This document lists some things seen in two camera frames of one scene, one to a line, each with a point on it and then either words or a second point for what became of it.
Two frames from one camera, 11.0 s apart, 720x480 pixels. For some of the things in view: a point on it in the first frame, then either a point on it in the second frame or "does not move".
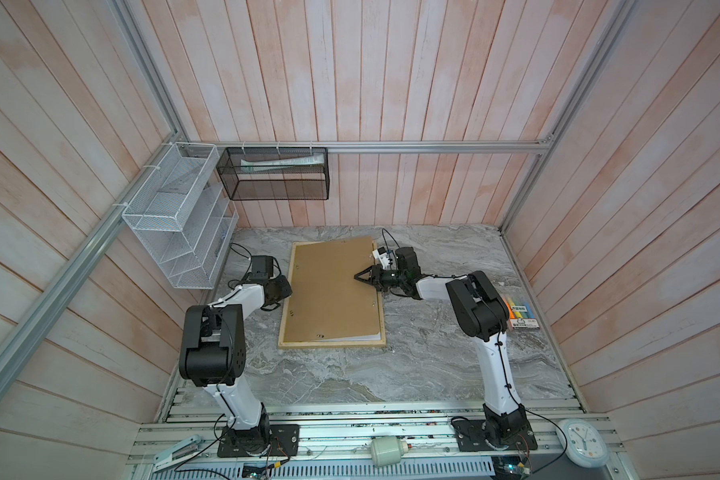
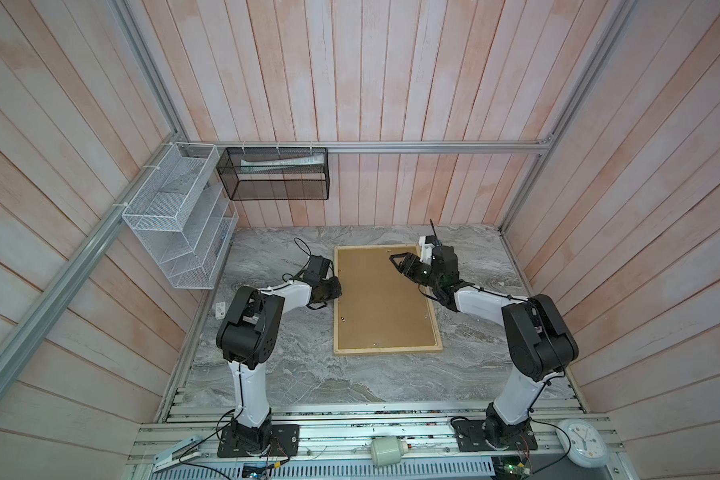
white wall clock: [584, 443] does not move
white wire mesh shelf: [184, 216] does not move
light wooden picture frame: [282, 344] → [378, 308]
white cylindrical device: [388, 450] does not move
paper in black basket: [248, 166] does not move
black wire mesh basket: [275, 173] does not move
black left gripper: [286, 290] → [336, 289]
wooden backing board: [326, 300] → [379, 306]
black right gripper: [372, 277] → [403, 265]
